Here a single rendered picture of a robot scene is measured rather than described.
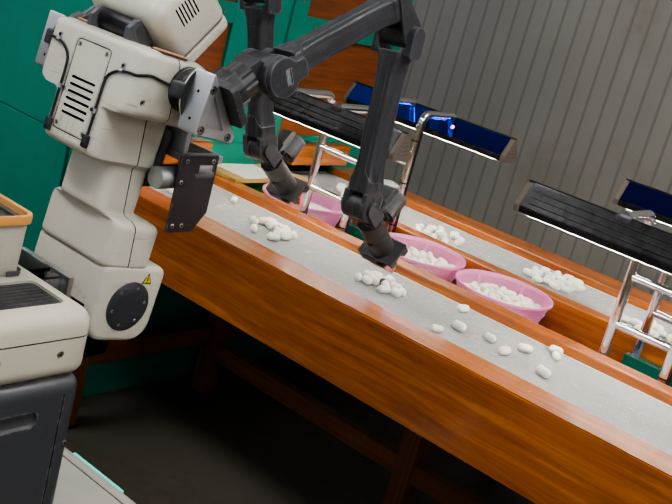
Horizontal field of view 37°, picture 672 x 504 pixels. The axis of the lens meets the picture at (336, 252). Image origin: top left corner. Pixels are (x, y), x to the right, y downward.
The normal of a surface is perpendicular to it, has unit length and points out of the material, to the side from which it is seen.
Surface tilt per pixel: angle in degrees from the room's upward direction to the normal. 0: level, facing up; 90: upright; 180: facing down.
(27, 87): 90
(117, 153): 90
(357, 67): 90
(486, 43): 90
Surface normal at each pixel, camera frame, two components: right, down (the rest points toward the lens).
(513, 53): -0.62, 0.06
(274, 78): 0.72, 0.29
